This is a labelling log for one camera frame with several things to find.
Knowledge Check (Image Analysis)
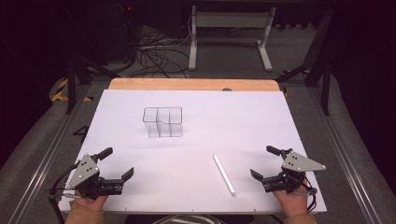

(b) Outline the aluminium floor rail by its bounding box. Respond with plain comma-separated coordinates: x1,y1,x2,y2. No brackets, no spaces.
306,83,385,224
7,83,92,224

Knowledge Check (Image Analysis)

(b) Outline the white metal stand frame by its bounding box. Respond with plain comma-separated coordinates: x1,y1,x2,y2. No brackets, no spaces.
188,5,277,73

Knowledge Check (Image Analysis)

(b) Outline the person's left hand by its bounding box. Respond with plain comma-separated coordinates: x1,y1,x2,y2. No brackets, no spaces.
70,189,108,213

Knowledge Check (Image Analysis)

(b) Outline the white board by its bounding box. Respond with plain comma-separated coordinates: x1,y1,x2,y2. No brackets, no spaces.
58,89,328,216

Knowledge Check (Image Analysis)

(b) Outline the white pen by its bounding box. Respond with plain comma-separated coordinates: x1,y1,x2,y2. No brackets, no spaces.
212,154,237,197

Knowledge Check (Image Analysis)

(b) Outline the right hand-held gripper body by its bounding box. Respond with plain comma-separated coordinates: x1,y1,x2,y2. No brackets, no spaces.
262,150,327,197

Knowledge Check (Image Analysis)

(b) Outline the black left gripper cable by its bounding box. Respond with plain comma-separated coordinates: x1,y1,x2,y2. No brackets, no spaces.
48,161,86,224

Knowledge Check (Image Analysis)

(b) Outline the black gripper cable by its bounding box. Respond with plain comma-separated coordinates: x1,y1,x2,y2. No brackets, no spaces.
48,161,86,224
304,181,318,215

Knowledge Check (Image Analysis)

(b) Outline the black metal stand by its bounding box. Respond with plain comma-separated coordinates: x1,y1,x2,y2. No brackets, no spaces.
275,6,334,117
60,3,120,116

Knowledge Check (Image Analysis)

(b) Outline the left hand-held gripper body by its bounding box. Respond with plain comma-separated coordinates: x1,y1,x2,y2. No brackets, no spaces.
48,153,125,200

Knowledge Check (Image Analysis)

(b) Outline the yellow black hazard tape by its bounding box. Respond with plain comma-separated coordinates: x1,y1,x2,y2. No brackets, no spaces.
50,77,93,103

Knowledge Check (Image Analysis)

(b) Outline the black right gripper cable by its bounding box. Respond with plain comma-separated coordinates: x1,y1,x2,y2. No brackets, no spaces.
304,181,318,215

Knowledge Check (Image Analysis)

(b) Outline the tangle of black cables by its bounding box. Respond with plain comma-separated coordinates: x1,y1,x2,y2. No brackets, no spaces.
124,18,191,79

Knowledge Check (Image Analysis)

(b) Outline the clear plastic compartment organizer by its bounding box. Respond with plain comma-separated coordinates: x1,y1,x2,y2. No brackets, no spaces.
142,106,184,138

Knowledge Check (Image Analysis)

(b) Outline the wooden table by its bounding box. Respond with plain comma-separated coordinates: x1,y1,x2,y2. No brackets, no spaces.
107,77,281,92

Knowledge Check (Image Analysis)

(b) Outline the person's right hand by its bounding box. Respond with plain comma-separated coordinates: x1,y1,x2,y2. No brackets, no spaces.
273,186,309,217

